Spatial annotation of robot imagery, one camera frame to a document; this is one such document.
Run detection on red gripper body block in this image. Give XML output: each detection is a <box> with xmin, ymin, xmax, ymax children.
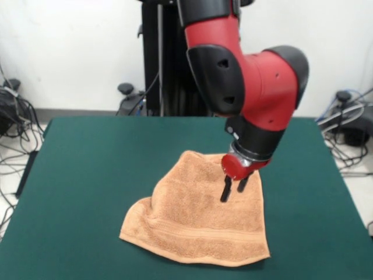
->
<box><xmin>221</xmin><ymin>153</ymin><xmax>273</xmax><ymax>180</ymax></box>

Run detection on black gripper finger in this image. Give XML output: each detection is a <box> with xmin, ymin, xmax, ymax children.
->
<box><xmin>237</xmin><ymin>174</ymin><xmax>251</xmax><ymax>194</ymax></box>
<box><xmin>219</xmin><ymin>174</ymin><xmax>233</xmax><ymax>203</ymax></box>

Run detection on orange terry towel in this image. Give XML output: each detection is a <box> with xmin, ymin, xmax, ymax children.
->
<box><xmin>118</xmin><ymin>150</ymin><xmax>272</xmax><ymax>267</ymax></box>

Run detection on dark green table cloth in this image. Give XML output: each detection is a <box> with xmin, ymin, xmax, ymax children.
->
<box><xmin>0</xmin><ymin>116</ymin><xmax>373</xmax><ymax>280</ymax></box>

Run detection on black cable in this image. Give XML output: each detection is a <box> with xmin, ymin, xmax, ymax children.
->
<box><xmin>128</xmin><ymin>71</ymin><xmax>161</xmax><ymax>116</ymax></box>

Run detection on blue cable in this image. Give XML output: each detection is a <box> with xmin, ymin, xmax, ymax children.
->
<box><xmin>316</xmin><ymin>89</ymin><xmax>367</xmax><ymax>123</ymax></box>

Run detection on black pedestal foot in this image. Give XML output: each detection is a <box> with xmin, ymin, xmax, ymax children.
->
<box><xmin>319</xmin><ymin>90</ymin><xmax>373</xmax><ymax>146</ymax></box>
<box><xmin>116</xmin><ymin>82</ymin><xmax>148</xmax><ymax>117</ymax></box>
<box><xmin>0</xmin><ymin>78</ymin><xmax>23</xmax><ymax>138</ymax></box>

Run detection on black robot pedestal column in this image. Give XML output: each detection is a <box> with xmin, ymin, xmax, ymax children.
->
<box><xmin>136</xmin><ymin>0</ymin><xmax>242</xmax><ymax>117</ymax></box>

